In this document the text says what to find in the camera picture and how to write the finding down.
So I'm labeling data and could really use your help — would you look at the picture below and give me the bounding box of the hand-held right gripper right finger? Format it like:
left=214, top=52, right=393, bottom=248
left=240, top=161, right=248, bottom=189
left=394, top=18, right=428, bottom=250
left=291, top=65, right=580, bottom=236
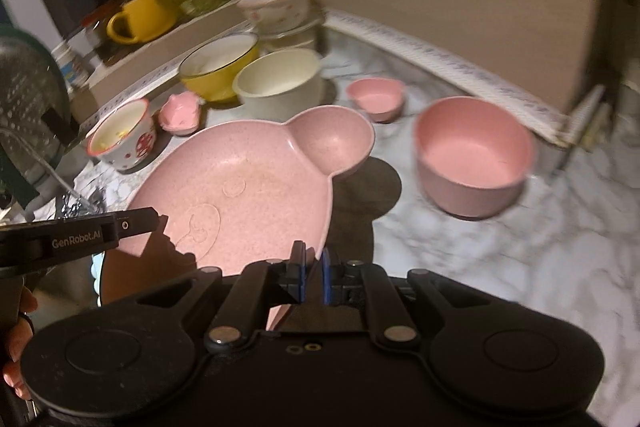
left=321, top=248, right=493, bottom=353

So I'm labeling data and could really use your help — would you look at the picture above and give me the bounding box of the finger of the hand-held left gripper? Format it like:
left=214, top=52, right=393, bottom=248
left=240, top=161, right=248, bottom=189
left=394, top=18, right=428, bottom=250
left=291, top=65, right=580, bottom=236
left=116, top=207, right=169, bottom=242

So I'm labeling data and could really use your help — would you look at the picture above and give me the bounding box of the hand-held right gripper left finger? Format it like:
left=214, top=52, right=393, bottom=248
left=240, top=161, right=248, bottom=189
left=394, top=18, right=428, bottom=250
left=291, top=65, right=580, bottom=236
left=136, top=241, right=308, bottom=354

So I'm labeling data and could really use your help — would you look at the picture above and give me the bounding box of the pink bear-shaped plate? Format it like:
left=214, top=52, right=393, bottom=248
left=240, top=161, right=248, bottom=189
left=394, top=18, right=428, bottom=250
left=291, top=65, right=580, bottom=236
left=102, top=105, right=376, bottom=333

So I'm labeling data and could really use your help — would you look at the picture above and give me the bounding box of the small pink heart dish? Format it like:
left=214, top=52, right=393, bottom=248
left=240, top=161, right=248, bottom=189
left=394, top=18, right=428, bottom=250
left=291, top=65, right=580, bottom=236
left=346, top=78, right=406, bottom=122

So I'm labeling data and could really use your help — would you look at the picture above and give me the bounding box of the pink bowl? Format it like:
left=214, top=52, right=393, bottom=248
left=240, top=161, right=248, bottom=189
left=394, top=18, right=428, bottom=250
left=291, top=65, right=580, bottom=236
left=415, top=97, right=537, bottom=219

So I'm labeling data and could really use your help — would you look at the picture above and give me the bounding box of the cream bowl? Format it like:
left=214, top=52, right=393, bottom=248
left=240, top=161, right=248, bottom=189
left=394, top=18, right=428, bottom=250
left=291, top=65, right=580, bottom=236
left=234, top=48, right=325, bottom=122

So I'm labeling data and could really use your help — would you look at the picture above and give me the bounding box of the person's left hand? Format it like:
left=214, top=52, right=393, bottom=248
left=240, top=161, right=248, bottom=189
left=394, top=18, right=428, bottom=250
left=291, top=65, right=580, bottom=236
left=0, top=281, right=39, bottom=402

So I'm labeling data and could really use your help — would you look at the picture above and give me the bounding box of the metal faucet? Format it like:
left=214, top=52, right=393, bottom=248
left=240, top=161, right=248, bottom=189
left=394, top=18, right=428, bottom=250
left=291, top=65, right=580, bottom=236
left=0, top=129, right=106, bottom=220

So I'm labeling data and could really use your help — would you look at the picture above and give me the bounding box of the white red-spotted bowl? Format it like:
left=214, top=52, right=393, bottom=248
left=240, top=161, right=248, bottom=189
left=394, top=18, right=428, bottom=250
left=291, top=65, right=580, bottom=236
left=87, top=98, right=157, bottom=171

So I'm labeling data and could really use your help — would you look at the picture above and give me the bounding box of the small pink flower dish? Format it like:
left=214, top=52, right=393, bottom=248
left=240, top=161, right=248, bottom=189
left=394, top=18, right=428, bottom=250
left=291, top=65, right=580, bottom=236
left=159, top=91, right=203, bottom=136

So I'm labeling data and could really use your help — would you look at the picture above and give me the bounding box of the metal colander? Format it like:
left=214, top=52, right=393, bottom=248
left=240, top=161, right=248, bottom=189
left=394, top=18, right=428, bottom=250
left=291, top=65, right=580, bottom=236
left=0, top=34, right=76, bottom=208

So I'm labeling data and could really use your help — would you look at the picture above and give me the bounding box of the yellow bowl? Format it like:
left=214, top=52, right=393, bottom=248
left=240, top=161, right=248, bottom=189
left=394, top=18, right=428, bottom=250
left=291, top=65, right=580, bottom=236
left=179, top=33, right=261, bottom=104

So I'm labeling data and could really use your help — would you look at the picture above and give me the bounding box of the small white bottle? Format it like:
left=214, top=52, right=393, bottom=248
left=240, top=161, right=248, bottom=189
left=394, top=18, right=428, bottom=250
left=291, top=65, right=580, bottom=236
left=52, top=42, right=91, bottom=90

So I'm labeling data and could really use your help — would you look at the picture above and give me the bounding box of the brown glass jar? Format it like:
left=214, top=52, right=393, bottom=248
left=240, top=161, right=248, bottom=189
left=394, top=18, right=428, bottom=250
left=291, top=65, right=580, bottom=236
left=80, top=14, right=116, bottom=55

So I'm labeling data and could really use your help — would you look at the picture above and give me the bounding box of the yellow mug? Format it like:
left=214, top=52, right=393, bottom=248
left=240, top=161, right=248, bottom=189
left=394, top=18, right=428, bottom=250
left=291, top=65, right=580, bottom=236
left=106, top=0, right=181, bottom=45

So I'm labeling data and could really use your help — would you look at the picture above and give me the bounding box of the clear glass container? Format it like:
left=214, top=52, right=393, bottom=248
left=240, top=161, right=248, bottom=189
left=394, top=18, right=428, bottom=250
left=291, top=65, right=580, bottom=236
left=260, top=14, right=326, bottom=58

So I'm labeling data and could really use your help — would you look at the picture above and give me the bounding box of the white floral bowl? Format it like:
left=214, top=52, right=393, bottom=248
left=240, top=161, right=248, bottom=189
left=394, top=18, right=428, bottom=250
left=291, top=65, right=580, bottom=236
left=237, top=0, right=313, bottom=32

